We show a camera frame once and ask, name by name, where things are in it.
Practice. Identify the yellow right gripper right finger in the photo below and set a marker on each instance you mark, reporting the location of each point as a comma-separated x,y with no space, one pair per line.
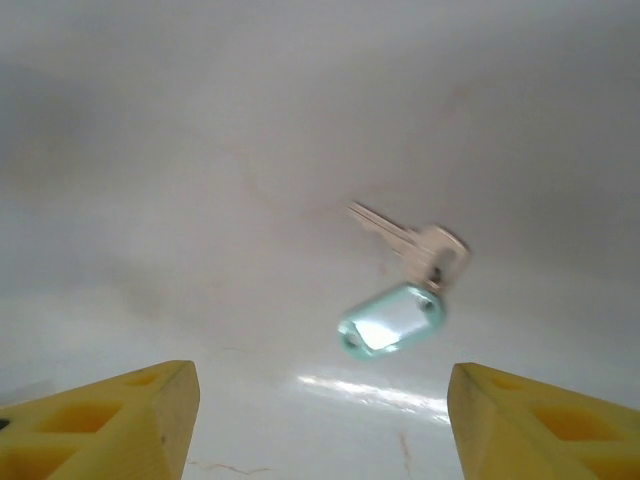
550,435

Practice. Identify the teal key tag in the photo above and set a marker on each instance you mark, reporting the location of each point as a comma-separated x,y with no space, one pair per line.
390,322

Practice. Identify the silver key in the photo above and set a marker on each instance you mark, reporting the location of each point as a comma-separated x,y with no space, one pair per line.
395,235

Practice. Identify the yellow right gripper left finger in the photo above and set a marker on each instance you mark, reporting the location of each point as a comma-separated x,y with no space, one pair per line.
100,430

